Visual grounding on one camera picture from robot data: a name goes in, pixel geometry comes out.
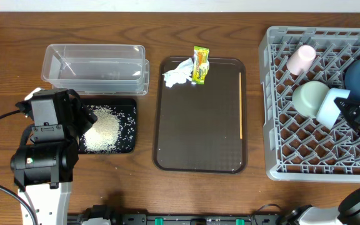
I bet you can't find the grey dishwasher rack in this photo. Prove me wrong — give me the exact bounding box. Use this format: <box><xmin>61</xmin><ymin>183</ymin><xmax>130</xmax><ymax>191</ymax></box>
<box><xmin>259</xmin><ymin>26</ymin><xmax>360</xmax><ymax>183</ymax></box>

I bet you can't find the black waste tray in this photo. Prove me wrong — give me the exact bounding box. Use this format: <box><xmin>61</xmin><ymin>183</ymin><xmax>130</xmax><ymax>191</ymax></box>
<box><xmin>76</xmin><ymin>97</ymin><xmax>138</xmax><ymax>155</ymax></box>

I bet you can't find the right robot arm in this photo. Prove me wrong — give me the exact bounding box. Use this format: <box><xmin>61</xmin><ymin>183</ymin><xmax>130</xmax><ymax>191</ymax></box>
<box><xmin>277</xmin><ymin>97</ymin><xmax>360</xmax><ymax>225</ymax></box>

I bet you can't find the clear plastic bin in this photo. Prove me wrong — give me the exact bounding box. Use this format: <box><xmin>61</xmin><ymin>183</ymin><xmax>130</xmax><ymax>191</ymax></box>
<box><xmin>41</xmin><ymin>44</ymin><xmax>149</xmax><ymax>96</ymax></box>

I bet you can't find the pile of white rice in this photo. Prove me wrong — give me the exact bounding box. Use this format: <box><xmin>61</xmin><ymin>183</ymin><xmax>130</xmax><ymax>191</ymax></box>
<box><xmin>82</xmin><ymin>105</ymin><xmax>137</xmax><ymax>154</ymax></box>

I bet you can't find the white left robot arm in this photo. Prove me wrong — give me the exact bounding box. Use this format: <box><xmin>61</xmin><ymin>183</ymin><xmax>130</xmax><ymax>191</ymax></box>
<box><xmin>10</xmin><ymin>89</ymin><xmax>98</xmax><ymax>224</ymax></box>

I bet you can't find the wooden chopstick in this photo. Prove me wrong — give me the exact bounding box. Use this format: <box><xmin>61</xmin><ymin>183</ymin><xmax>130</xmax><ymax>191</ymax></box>
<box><xmin>239</xmin><ymin>72</ymin><xmax>243</xmax><ymax>140</ymax></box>

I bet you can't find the crumpled white napkin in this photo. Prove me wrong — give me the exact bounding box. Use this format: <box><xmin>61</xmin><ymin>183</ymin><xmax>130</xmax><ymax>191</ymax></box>
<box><xmin>162</xmin><ymin>57</ymin><xmax>194</xmax><ymax>88</ymax></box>

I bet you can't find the brown serving tray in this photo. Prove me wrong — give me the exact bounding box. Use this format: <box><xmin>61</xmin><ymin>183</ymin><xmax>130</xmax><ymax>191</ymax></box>
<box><xmin>152</xmin><ymin>57</ymin><xmax>248</xmax><ymax>174</ymax></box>

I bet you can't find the pink cup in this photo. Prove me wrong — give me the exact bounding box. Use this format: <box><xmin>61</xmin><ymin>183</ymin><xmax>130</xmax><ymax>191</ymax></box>
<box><xmin>286</xmin><ymin>45</ymin><xmax>316</xmax><ymax>75</ymax></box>

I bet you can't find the yellow snack wrapper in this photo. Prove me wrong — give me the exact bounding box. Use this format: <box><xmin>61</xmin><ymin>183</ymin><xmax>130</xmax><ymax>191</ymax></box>
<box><xmin>192</xmin><ymin>46</ymin><xmax>210</xmax><ymax>84</ymax></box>

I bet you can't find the mint green bowl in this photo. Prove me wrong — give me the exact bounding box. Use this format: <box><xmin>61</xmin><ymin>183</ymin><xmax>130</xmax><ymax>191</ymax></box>
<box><xmin>292</xmin><ymin>81</ymin><xmax>329</xmax><ymax>118</ymax></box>

